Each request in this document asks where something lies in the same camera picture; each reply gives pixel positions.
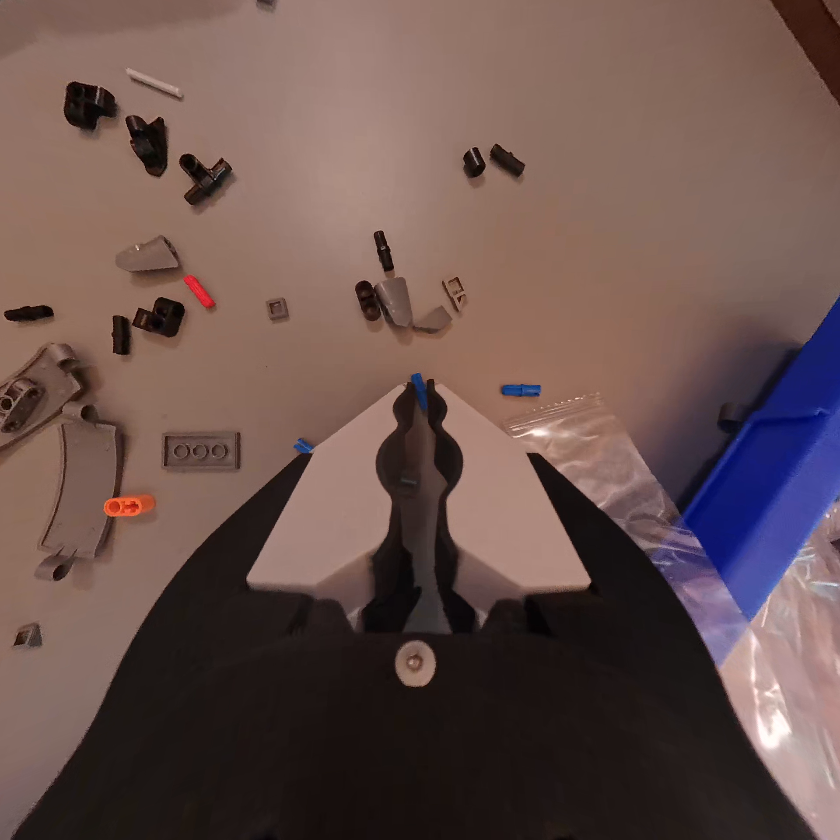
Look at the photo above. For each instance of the scatter of small lego pieces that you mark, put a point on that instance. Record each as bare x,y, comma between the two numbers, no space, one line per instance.
85,102

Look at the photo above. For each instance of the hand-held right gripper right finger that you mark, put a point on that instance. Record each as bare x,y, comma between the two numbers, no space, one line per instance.
512,525

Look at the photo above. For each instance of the orange lego connector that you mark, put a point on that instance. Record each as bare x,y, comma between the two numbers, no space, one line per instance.
128,506

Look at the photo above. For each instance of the clear plastic zip bag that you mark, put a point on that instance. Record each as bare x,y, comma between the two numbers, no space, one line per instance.
604,472

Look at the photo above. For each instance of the blue lego pin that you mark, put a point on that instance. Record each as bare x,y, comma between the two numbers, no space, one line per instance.
303,446
418,387
522,390

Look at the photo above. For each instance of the grey flat lego plate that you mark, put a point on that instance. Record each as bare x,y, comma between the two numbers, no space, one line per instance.
200,451

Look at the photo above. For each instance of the grey curved lego panel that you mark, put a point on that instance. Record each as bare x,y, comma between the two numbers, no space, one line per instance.
56,364
82,485

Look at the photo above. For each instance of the red lego axle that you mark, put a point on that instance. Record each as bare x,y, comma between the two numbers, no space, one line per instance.
199,291

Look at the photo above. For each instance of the blue plastic bin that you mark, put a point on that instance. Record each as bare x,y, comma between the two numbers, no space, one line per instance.
768,472

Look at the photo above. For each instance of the white lego axle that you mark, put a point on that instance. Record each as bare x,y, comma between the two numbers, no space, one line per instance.
154,83

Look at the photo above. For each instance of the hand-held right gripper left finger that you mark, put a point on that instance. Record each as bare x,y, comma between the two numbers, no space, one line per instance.
328,525

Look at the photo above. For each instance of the crumpled clear plastic bag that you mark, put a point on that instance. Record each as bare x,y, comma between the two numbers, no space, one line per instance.
794,689

